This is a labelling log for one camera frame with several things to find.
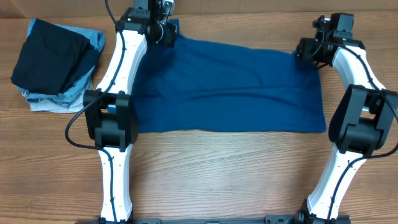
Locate folded light blue jeans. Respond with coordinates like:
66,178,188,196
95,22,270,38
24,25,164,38
11,19,105,108

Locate blue polo shirt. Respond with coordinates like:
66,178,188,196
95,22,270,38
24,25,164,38
132,35,326,133

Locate folded black garment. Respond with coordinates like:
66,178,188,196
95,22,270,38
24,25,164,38
11,19,100,95

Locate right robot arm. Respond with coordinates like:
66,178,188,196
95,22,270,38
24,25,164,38
288,12,397,223

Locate folded white garment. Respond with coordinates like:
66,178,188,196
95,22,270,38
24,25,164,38
22,77,93,113

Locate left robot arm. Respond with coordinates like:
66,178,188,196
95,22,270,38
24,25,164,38
83,0,177,223

